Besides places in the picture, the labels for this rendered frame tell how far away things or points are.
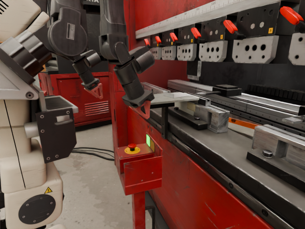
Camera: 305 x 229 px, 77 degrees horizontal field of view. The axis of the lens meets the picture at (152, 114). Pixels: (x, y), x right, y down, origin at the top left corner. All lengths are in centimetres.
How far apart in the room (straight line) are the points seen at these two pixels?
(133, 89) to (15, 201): 49
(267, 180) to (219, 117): 34
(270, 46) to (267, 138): 28
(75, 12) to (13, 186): 51
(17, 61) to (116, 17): 25
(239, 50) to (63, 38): 55
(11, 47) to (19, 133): 30
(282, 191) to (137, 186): 49
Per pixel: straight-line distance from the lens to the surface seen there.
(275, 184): 62
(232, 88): 115
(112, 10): 56
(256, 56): 70
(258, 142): 74
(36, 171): 71
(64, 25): 49
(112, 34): 54
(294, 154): 68
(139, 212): 102
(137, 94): 59
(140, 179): 81
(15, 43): 49
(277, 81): 133
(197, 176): 85
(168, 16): 123
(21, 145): 71
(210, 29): 88
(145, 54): 61
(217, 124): 87
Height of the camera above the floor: 120
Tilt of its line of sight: 17 degrees down
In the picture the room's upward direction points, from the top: straight up
